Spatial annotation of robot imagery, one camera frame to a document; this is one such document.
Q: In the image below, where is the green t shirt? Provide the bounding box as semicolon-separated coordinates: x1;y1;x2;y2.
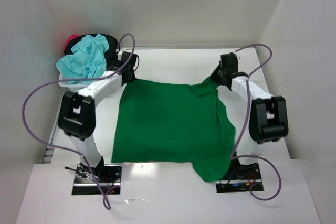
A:
111;79;236;182

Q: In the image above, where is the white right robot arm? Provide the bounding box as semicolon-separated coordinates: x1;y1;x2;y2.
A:
211;52;289;173

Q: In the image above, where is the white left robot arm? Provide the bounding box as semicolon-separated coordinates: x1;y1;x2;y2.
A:
58;51;140;179

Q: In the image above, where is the black t shirt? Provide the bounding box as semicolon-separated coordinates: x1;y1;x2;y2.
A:
64;34;118;67

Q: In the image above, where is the light blue t shirt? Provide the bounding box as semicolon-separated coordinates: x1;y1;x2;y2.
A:
56;34;109;84

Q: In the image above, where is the white plastic laundry basket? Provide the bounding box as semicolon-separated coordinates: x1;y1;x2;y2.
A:
58;73;87;90

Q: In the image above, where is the pink red t shirt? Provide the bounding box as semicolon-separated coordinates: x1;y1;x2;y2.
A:
64;34;79;50

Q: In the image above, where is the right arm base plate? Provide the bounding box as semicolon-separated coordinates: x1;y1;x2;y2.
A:
216;163;264;193

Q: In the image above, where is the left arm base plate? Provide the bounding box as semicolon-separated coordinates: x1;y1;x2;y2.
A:
71;164;122;196

